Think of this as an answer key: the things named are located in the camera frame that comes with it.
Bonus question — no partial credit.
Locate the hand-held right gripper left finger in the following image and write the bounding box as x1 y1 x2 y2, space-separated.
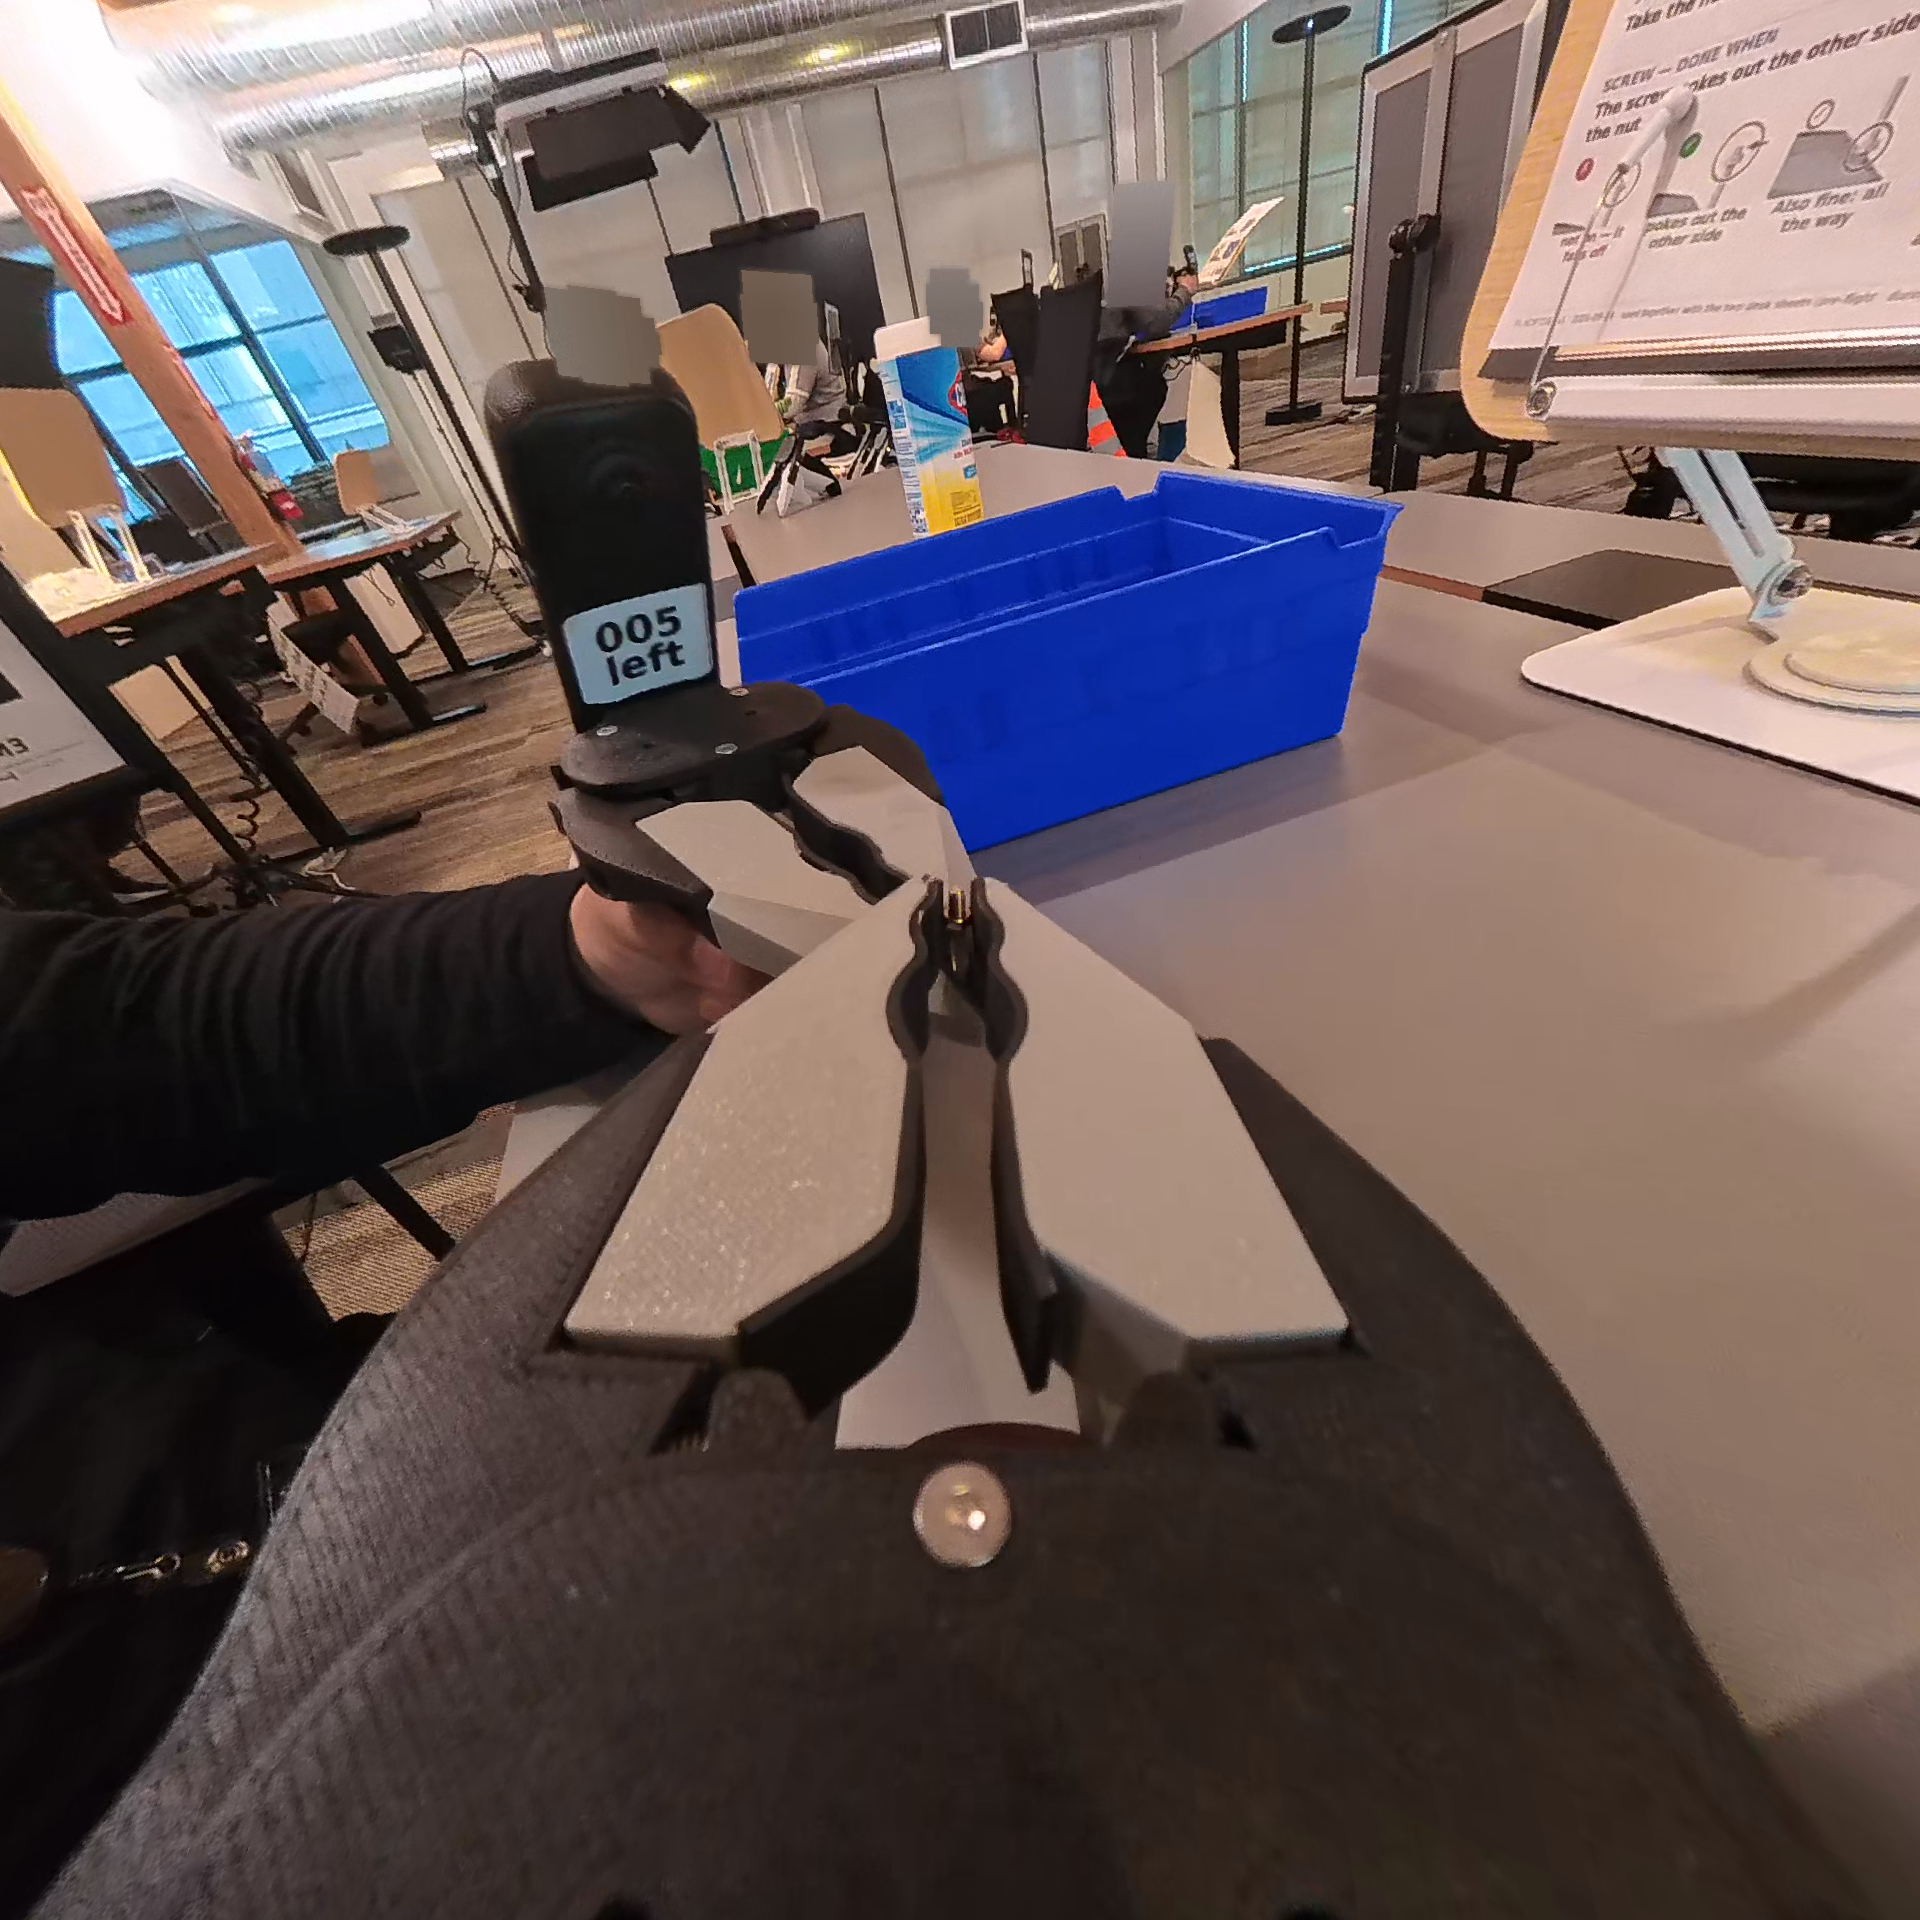
563 883 943 1414

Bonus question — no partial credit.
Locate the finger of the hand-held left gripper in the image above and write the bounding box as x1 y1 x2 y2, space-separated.
792 732 982 904
637 790 905 971

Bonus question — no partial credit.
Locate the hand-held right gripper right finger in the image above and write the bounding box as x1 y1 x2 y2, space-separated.
971 877 1357 1445

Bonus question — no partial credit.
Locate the person's left forearm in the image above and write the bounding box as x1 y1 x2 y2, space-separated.
0 870 650 1225

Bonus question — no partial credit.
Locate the grey desk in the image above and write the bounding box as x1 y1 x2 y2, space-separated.
496 435 1920 1920

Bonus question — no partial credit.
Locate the wooden top desk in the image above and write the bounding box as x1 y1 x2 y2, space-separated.
27 507 493 858

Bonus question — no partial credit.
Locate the black desk pad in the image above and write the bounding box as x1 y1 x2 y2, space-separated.
1482 547 1769 633

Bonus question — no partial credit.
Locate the person's left hand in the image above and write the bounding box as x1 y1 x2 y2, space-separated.
567 886 771 1038

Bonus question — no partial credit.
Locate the blue plastic bin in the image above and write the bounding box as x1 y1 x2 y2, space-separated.
731 468 1407 854

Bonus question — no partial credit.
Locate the black floor lamp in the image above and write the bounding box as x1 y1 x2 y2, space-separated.
320 224 545 666
1265 0 1357 433

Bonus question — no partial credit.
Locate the wipes canister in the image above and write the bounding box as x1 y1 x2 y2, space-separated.
871 320 986 544

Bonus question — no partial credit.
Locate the black studio light panel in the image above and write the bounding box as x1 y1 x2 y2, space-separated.
461 49 717 214

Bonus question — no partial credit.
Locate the black and white sign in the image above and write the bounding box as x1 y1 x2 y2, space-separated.
0 568 139 829

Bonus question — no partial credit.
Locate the person's dark clothing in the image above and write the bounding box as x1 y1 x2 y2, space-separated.
0 1184 454 1920

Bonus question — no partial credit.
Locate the white document stand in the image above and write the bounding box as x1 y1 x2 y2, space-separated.
1464 0 1920 808

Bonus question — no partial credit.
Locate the black framed monitor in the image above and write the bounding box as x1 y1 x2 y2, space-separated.
1339 0 1550 410

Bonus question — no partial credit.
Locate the printed instruction sheet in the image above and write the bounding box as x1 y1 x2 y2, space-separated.
1486 0 1920 386

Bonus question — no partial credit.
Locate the black wall screen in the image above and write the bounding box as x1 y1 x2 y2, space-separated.
664 210 889 366

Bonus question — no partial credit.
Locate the silver ceiling duct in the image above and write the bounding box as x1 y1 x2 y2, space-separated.
103 0 1191 156

